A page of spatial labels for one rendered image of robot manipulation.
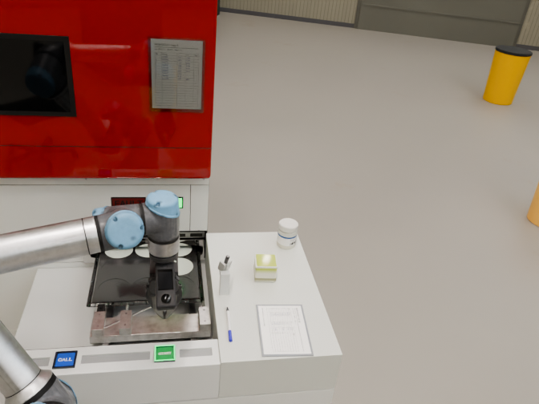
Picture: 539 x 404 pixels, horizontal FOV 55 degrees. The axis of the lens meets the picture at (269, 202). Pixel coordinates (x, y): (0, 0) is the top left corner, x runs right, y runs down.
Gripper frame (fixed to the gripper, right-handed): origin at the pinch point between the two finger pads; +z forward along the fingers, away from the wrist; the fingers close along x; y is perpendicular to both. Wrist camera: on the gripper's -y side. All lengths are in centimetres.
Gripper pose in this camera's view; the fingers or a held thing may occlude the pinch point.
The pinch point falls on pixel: (164, 317)
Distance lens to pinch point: 139.8
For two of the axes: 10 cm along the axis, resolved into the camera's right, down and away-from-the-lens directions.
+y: -1.7, -5.2, 8.4
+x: -9.8, 0.1, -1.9
